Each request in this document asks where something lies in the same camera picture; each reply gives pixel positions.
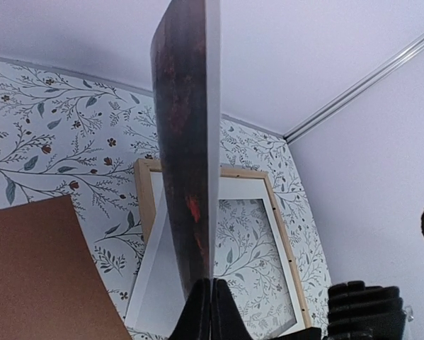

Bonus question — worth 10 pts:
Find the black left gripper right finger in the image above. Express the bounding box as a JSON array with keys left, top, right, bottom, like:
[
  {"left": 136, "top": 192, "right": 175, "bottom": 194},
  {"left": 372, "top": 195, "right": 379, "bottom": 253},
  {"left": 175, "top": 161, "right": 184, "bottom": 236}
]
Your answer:
[{"left": 210, "top": 278, "right": 252, "bottom": 340}]

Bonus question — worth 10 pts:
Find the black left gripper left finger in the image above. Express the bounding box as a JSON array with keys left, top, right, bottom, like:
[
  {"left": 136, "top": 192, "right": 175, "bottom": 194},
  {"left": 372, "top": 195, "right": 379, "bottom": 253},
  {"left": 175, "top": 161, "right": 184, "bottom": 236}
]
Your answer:
[{"left": 168, "top": 278, "right": 211, "bottom": 340}]

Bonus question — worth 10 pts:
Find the white photo mat board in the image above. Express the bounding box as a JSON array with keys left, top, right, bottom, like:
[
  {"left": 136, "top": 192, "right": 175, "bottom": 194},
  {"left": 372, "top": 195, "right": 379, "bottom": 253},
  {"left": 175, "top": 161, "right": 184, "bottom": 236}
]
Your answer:
[{"left": 147, "top": 170, "right": 299, "bottom": 336}]

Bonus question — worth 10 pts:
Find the clear acrylic sheet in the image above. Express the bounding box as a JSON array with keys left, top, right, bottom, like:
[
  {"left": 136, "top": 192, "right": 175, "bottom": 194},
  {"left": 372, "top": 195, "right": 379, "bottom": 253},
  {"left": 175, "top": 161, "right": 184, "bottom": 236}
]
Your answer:
[{"left": 214, "top": 199, "right": 297, "bottom": 339}]

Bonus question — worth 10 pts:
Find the brown backing board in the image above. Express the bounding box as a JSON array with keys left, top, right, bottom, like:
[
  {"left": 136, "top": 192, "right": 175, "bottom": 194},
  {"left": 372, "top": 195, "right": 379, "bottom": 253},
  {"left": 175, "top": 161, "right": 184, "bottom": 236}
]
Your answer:
[{"left": 0, "top": 196, "right": 130, "bottom": 339}]

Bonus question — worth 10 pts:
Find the light wooden picture frame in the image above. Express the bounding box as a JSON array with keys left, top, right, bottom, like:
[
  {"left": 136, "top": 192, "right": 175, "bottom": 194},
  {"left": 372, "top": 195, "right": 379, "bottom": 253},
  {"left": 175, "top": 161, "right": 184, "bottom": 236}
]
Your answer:
[{"left": 133, "top": 158, "right": 314, "bottom": 332}]

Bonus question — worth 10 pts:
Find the photo with white border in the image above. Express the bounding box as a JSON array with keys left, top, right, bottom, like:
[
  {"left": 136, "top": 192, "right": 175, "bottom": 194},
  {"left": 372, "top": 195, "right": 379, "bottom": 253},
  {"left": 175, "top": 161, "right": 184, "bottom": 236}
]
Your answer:
[{"left": 125, "top": 0, "right": 222, "bottom": 332}]

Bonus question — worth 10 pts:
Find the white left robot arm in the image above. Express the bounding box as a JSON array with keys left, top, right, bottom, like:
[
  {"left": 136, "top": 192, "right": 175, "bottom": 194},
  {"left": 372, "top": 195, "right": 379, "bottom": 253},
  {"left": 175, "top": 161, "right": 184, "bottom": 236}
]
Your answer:
[{"left": 167, "top": 198, "right": 406, "bottom": 339}]

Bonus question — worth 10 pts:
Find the floral patterned table cover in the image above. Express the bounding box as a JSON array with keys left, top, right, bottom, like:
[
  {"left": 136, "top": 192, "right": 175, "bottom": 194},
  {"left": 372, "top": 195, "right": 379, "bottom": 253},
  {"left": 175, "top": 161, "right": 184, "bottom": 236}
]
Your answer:
[{"left": 0, "top": 62, "right": 331, "bottom": 328}]

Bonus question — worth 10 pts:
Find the right aluminium corner post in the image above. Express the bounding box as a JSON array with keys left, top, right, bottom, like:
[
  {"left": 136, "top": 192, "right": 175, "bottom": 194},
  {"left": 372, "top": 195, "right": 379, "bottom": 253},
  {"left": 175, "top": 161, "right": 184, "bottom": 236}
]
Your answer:
[{"left": 283, "top": 33, "right": 424, "bottom": 144}]

